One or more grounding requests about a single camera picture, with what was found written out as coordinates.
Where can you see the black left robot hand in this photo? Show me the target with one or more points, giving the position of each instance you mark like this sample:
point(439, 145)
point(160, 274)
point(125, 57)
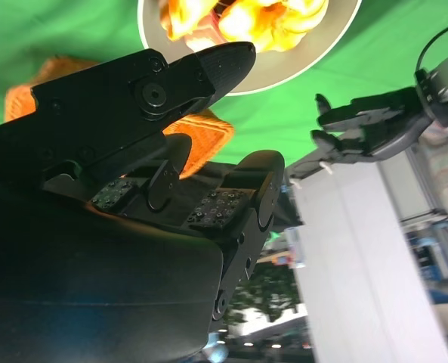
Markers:
point(378, 125)

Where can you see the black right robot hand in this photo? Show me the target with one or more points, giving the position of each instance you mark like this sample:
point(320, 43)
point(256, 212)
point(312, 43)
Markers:
point(95, 264)

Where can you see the pale green bowl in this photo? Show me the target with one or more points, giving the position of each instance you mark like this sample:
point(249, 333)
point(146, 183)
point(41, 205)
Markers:
point(284, 68)

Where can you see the orange wedge bread with hole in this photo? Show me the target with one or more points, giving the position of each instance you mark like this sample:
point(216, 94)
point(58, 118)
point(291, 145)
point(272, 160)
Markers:
point(182, 15)

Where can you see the orange wicker basket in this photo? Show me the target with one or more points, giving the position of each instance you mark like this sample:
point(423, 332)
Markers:
point(204, 136)

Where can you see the salmon pink cake slice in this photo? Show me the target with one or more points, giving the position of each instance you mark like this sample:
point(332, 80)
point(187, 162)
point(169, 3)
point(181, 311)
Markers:
point(202, 38)

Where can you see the green tablecloth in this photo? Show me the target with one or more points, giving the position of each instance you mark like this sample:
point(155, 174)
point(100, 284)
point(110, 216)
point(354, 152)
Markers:
point(57, 30)

